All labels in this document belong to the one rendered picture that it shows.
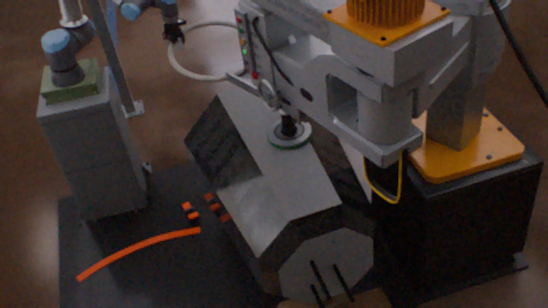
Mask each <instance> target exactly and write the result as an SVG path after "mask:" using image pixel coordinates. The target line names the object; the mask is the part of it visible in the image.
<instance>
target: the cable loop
mask: <svg viewBox="0 0 548 308"><path fill-rule="evenodd" d="M362 158H363V170H364V175H365V178H366V181H367V183H368V185H369V186H370V187H371V188H372V189H373V190H374V191H375V192H376V193H377V194H379V195H380V196H381V197H383V198H384V199H386V200H387V201H389V202H391V203H392V204H401V203H402V202H403V201H404V199H405V197H406V192H407V183H408V148H407V147H406V148H405V149H403V150H402V151H400V160H399V187H398V194H397V197H395V196H393V195H391V194H390V193H388V192H387V191H385V190H384V189H383V188H382V187H381V186H380V185H379V184H378V183H377V182H376V181H375V179H374V178H373V175H372V168H371V161H370V160H369V159H368V158H366V157H364V156H363V155H362Z"/></svg>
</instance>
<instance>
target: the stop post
mask: <svg viewBox="0 0 548 308"><path fill-rule="evenodd" d="M87 3H88V6H89V8H90V10H91V13H92V18H93V20H94V23H95V25H96V28H97V30H98V35H99V37H100V39H101V42H102V44H103V47H104V51H105V54H106V56H107V59H108V62H109V64H110V68H111V71H112V73H113V76H114V79H115V82H116V85H117V88H118V91H119V93H120V96H121V99H122V102H123V105H122V108H123V110H124V113H125V116H126V118H127V119H128V118H132V117H136V116H140V115H144V114H145V113H144V109H143V105H142V102H141V100H138V101H133V97H132V93H131V91H130V88H129V85H128V81H127V78H126V75H125V73H124V70H123V67H122V63H121V60H120V57H119V55H118V52H117V49H116V45H115V42H114V40H113V38H112V36H111V34H110V30H109V28H108V25H107V22H106V19H105V17H104V12H103V10H102V7H101V4H100V1H99V0H87Z"/></svg>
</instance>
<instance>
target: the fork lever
mask: <svg viewBox="0 0 548 308"><path fill-rule="evenodd" d="M246 69H247V72H245V73H244V74H241V75H239V76H236V75H234V74H232V73H230V72H228V71H226V72H225V73H226V74H227V76H228V78H229V79H228V81H230V82H232V83H233V84H235V85H237V86H239V87H241V88H242V89H244V90H246V91H248V92H250V93H252V94H253V95H254V96H256V97H258V98H259V94H258V91H257V87H255V86H253V84H252V77H251V72H250V71H249V70H248V68H246ZM279 109H280V110H282V111H284V112H285V113H287V114H289V115H292V110H291V105H290V104H288V103H286V102H284V101H283V100H279ZM300 112H301V121H302V122H304V123H307V114H306V113H304V112H303V111H302V110H300ZM291 120H292V122H293V123H295V122H297V119H296V117H295V116H294V115H293V116H291Z"/></svg>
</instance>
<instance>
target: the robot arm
mask: <svg viewBox="0 0 548 308"><path fill-rule="evenodd" d="M108 1H110V2H111V3H113V4H114V5H116V6H117V7H118V8H119V9H120V10H121V13H122V16H123V17H124V18H125V19H127V20H130V21H134V20H136V19H137V18H139V17H140V16H141V15H142V14H143V13H144V12H145V11H146V10H147V9H149V8H150V7H152V8H156V9H161V15H162V20H163V22H164V31H163V32H162V34H163V40H164V41H165V40H166V39H167V40H168V43H167V45H166V46H169V45H170V43H172V44H175V43H176V42H178V46H177V49H178V50H182V51H183V49H184V45H185V37H184V35H183V32H182V30H181V28H180V26H184V25H187V21H186V20H185V19H180V17H179V11H178V5H177V0H108ZM58 2H59V6H60V10H61V13H62V18H61V20H60V24H61V28H62V29H61V28H59V29H57V30H51V31H49V32H47V33H46V34H45V35H44V36H43V37H42V45H43V49H44V51H45V54H46V57H47V60H48V63H49V64H50V67H51V83H52V85H53V86H56V87H61V88H65V87H71V86H75V85H78V84H80V83H81V82H82V81H83V80H84V79H85V78H86V72H85V70H84V68H83V67H82V66H81V65H80V64H79V63H78V60H77V57H76V55H77V54H78V53H79V52H80V51H81V50H82V49H84V48H85V47H86V46H87V45H88V44H90V43H91V42H92V40H93V39H94V38H95V36H96V28H95V26H94V25H93V23H92V22H91V21H89V20H88V19H87V17H86V16H84V15H83V13H82V8H81V5H80V0H58ZM165 35H166V36H165ZM164 36H165V38H164Z"/></svg>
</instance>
